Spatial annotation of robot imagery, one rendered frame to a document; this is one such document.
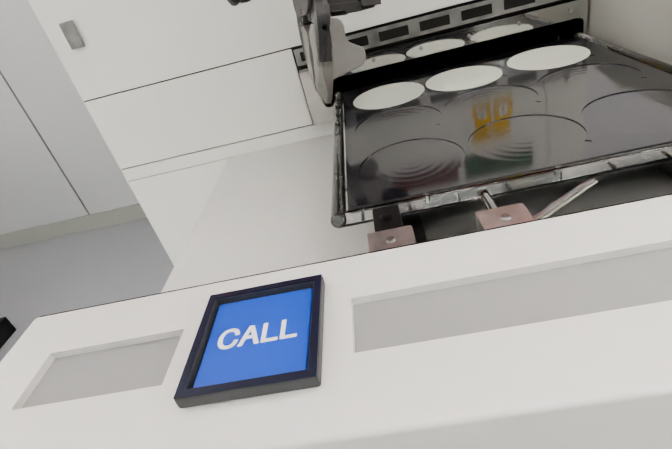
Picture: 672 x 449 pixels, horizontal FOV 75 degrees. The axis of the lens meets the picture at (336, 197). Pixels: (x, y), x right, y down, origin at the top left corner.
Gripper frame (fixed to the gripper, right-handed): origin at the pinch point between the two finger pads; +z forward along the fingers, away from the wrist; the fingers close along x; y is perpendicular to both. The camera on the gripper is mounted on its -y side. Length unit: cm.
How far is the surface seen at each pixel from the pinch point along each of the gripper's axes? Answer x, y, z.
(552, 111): -14.9, 19.8, 3.9
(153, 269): 154, -54, 86
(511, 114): -12.2, 17.0, 4.0
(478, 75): 1.5, 22.5, 1.4
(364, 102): 7.1, 7.9, 3.1
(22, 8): 203, -84, -37
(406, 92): 5.1, 13.4, 2.5
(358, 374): -38.6, -10.1, 5.6
